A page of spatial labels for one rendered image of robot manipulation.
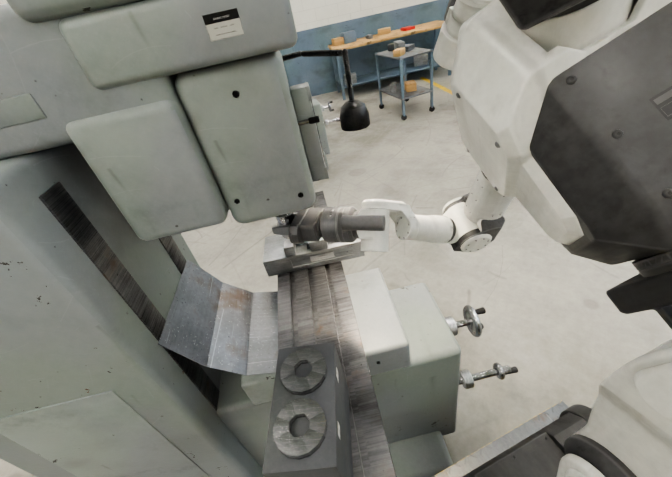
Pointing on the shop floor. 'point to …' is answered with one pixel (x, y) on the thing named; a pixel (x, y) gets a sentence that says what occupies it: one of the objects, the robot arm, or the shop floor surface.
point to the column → (96, 337)
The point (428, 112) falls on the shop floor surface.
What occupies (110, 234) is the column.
